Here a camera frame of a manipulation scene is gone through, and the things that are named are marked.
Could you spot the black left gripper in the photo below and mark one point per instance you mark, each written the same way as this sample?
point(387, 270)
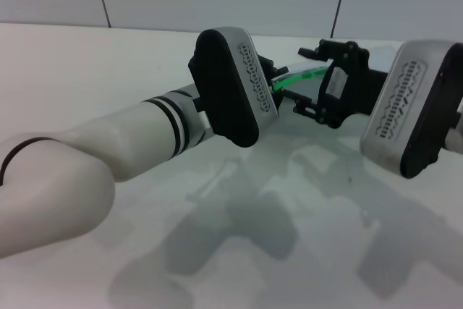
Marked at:
point(263, 64)

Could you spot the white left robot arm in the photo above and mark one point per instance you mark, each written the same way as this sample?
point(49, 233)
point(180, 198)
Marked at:
point(90, 157)

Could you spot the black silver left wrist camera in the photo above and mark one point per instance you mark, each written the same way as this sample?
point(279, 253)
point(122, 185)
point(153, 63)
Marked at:
point(224, 84)

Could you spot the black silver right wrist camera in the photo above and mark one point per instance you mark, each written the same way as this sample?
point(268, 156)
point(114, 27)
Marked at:
point(408, 106)

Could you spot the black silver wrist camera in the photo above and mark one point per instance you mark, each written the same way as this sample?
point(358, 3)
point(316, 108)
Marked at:
point(408, 106)
point(224, 84)

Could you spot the transparent green-zip document bag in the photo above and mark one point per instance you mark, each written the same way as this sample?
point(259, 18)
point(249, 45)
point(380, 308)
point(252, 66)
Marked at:
point(376, 61)

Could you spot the green zip slider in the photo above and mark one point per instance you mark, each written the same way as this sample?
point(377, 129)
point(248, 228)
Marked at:
point(308, 74)

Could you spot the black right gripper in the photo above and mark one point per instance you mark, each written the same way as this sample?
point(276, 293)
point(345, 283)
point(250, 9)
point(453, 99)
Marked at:
point(354, 88)

